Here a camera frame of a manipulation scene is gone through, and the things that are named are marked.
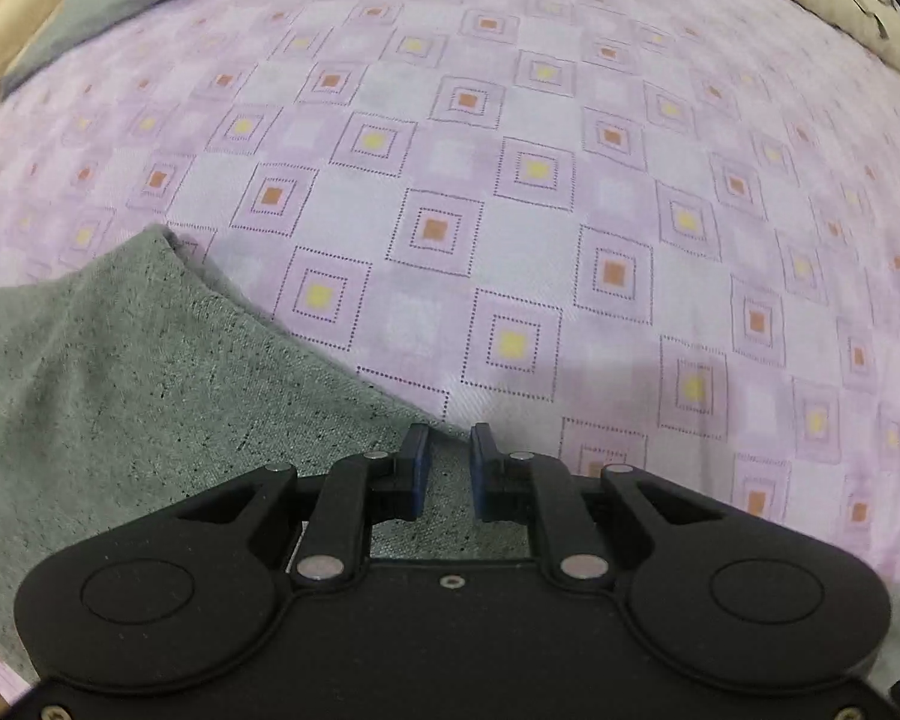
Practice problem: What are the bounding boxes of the grey pants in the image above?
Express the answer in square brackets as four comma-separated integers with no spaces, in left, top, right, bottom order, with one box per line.
[0,225,541,691]

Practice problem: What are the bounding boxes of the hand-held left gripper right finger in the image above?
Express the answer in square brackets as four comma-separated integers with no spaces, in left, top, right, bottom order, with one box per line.
[471,424,725,586]

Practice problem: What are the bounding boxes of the pink checked bed sheet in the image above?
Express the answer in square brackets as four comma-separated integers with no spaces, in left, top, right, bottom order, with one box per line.
[0,0,900,698]

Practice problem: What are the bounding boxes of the blue-grey folded cloth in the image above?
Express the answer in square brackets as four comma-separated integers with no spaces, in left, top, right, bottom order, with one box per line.
[0,0,233,100]

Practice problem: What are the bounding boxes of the beige cloth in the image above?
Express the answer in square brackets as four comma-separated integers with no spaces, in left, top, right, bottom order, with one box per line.
[0,0,125,121]

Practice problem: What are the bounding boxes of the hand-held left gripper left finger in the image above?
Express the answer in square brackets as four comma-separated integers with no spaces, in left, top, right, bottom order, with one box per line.
[172,424,430,586]

